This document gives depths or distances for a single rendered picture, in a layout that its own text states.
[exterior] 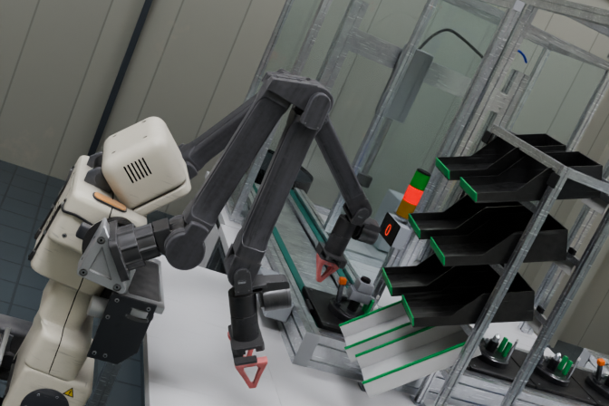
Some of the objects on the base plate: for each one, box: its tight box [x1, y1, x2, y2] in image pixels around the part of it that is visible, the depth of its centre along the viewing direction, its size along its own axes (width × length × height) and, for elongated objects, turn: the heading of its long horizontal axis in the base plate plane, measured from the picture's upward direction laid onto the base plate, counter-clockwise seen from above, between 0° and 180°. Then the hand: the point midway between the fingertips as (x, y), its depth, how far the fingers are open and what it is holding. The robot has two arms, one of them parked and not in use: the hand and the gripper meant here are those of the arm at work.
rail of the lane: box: [261, 233, 321, 367], centre depth 251 cm, size 6×89×11 cm, turn 137°
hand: (319, 278), depth 223 cm, fingers closed
